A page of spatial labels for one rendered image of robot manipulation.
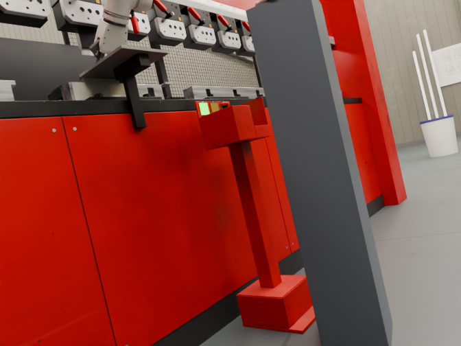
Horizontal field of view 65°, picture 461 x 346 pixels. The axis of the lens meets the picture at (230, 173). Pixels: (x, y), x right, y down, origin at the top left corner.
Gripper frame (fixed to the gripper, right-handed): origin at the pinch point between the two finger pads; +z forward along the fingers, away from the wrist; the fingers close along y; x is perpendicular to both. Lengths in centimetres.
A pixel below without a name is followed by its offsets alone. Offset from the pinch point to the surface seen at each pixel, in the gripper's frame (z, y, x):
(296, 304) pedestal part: 49, -28, 91
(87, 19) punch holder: -12.4, 3.4, -10.8
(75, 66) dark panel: 20, -20, -55
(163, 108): 7.2, -11.9, 19.9
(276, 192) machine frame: 40, -70, 48
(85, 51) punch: -2.2, 4.3, -7.8
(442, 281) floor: 29, -68, 123
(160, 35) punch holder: -11.0, -30.1, -11.8
